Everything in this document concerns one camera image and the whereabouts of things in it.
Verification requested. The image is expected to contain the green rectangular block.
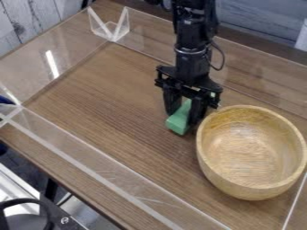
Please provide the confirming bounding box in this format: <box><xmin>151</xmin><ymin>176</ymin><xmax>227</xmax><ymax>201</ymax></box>
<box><xmin>166</xmin><ymin>99</ymin><xmax>192</xmax><ymax>135</ymax></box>

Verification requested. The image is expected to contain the black cable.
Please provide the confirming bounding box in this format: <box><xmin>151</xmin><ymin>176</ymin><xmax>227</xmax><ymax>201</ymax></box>
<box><xmin>0</xmin><ymin>197</ymin><xmax>55</xmax><ymax>230</ymax></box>

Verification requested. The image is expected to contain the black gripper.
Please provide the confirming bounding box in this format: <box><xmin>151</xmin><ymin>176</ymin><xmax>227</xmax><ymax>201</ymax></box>
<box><xmin>155</xmin><ymin>49</ymin><xmax>223</xmax><ymax>127</ymax></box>

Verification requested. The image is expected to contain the clear acrylic front wall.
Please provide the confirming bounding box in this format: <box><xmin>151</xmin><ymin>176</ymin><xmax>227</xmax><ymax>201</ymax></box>
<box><xmin>0</xmin><ymin>91</ymin><xmax>231</xmax><ymax>230</ymax></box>

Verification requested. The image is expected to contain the brown wooden bowl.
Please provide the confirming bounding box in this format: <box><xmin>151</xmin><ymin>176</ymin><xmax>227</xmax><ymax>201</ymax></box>
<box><xmin>195</xmin><ymin>105</ymin><xmax>307</xmax><ymax>200</ymax></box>

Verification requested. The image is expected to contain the black table leg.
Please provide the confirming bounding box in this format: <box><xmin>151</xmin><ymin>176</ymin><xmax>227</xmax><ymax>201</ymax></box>
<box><xmin>44</xmin><ymin>179</ymin><xmax>59</xmax><ymax>201</ymax></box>

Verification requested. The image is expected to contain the black metal bracket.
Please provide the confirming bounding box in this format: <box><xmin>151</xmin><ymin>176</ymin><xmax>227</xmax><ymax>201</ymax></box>
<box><xmin>40</xmin><ymin>198</ymin><xmax>88</xmax><ymax>230</ymax></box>

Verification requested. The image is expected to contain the clear acrylic corner bracket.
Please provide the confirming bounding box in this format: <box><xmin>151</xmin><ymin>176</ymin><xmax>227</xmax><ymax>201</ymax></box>
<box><xmin>88</xmin><ymin>7</ymin><xmax>130</xmax><ymax>42</ymax></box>

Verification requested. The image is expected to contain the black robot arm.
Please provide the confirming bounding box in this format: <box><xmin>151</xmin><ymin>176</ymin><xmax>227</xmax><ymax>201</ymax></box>
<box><xmin>155</xmin><ymin>0</ymin><xmax>223</xmax><ymax>126</ymax></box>

